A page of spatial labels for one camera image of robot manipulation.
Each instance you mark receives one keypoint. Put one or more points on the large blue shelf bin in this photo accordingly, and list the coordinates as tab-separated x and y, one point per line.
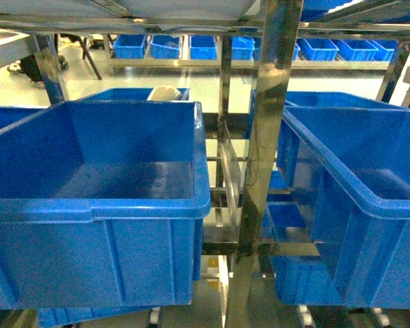
349	174
102	204

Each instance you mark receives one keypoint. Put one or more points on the blue bin lower right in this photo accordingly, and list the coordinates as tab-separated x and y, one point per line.
303	280

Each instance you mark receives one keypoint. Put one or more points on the white object in bin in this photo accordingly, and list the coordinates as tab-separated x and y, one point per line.
164	93

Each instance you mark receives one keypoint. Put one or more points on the blue bin lower left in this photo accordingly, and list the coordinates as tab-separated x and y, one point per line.
54	317

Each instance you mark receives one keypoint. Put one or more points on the large blue right shelf bin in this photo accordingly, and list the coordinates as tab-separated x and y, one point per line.
349	174

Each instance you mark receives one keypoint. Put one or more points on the large blue left shelf bin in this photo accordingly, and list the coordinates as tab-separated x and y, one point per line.
102	204

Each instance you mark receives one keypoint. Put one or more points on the blue bin behind right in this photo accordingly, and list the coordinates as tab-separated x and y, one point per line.
333	99

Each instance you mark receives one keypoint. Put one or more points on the steel shelf frame post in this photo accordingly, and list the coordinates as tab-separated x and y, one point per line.
278	42

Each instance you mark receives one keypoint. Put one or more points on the blue bin far left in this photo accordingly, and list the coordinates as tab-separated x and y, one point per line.
10	115

